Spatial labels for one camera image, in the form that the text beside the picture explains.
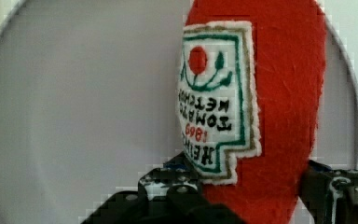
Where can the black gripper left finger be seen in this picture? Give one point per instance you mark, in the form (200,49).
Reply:
(171,194)

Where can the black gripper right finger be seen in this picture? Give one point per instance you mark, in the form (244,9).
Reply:
(331,196)

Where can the red plush ketchup bottle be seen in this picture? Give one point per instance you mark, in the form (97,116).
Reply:
(248,91)

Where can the pale pink round plate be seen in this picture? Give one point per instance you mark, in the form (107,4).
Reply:
(88,94)

